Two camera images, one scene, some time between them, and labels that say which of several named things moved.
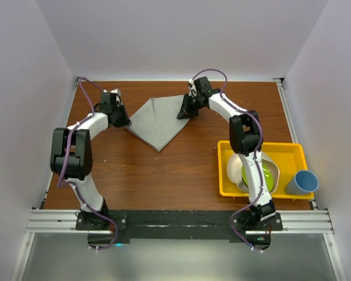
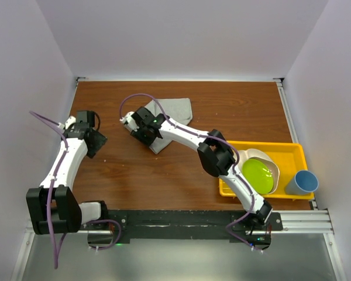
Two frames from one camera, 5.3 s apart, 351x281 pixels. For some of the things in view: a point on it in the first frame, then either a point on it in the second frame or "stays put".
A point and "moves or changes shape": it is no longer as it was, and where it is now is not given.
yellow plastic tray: x=289 y=158 stays put
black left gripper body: x=117 y=104 to x=99 y=140
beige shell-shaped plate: x=234 y=171 stays put
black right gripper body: x=196 y=104 to x=143 y=136
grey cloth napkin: x=157 y=122 moves or changes shape
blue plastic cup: x=305 y=182 stays put
